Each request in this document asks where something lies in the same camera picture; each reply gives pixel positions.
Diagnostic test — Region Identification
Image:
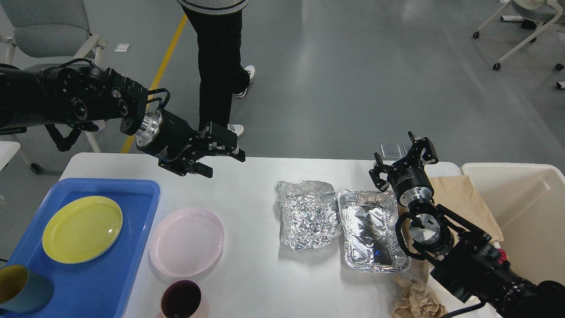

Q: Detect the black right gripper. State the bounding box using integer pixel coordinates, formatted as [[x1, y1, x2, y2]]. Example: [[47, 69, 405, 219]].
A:
[[369, 131, 439, 207]]

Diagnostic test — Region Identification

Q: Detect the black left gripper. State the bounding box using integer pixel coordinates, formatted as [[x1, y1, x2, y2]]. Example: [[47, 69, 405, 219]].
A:
[[135, 109, 246, 178]]

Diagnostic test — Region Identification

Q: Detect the pink plate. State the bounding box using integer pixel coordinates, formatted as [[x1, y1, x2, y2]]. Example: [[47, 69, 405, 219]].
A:
[[149, 207, 225, 278]]

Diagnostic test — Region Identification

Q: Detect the pink mug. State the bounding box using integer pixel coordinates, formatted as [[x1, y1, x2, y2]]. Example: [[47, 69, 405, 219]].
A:
[[155, 280, 209, 318]]

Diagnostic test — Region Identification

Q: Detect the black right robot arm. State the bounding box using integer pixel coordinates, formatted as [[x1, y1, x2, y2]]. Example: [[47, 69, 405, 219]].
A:
[[369, 132, 565, 318]]

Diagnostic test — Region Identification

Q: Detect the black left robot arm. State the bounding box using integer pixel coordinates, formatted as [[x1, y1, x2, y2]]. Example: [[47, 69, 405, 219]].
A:
[[0, 58, 246, 178]]

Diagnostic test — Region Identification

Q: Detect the clear floor plate left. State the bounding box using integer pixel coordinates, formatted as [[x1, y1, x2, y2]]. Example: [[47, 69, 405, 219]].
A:
[[380, 144, 403, 160]]

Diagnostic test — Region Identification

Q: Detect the brown paper bag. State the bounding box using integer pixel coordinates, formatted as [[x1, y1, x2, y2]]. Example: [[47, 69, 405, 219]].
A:
[[398, 175, 503, 243]]

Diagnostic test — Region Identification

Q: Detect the aluminium foil tray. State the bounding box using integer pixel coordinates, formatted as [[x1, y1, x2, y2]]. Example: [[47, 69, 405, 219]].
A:
[[337, 189, 411, 273]]

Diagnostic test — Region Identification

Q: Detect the crumpled aluminium foil sheet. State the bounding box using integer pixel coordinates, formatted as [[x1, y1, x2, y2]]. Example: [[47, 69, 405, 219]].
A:
[[275, 180, 342, 251]]

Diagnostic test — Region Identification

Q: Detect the beige plastic bin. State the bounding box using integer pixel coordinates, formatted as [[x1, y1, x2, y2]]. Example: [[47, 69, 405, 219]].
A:
[[461, 163, 565, 284]]

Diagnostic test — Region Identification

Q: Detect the person in black trousers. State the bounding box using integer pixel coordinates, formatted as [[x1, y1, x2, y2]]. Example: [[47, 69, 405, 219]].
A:
[[179, 0, 256, 137]]

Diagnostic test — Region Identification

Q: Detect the red crushed can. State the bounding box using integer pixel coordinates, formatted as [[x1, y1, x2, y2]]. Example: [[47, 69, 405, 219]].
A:
[[497, 248, 508, 264]]

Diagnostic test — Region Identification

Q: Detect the crumpled brown paper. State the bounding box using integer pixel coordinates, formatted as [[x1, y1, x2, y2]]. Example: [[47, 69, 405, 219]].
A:
[[390, 276, 448, 318]]

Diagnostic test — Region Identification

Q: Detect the blue plastic tray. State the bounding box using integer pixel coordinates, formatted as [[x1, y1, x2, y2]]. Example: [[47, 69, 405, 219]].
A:
[[8, 178, 161, 318]]

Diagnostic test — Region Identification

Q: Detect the yellow plate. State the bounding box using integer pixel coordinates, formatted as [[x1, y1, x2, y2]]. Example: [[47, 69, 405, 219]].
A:
[[42, 196, 124, 264]]

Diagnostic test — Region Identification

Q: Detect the white side table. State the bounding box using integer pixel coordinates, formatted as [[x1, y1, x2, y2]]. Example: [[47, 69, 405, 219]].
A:
[[0, 141, 21, 171]]

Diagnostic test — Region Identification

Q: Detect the grey office chair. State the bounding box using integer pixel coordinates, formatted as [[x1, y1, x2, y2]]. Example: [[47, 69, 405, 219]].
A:
[[1, 0, 109, 152]]

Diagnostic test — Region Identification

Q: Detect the white chair on right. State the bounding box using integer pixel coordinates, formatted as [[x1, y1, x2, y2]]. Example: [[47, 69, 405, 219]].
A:
[[472, 0, 565, 71]]

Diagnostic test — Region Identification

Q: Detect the blue yellow cup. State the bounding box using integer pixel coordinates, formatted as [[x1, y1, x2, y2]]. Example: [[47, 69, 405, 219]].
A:
[[0, 264, 54, 315]]

